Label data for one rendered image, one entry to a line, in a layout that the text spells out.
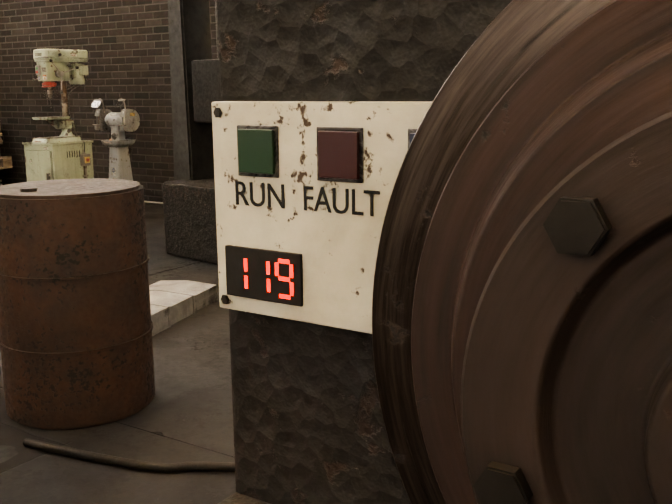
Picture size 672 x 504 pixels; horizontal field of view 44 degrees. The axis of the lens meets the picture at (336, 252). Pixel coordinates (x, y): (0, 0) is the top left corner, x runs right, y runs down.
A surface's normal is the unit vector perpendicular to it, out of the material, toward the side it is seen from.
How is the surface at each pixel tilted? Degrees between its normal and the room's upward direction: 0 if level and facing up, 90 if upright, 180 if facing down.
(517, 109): 90
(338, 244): 90
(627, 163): 90
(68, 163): 90
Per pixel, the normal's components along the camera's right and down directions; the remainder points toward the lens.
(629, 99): -0.55, 0.18
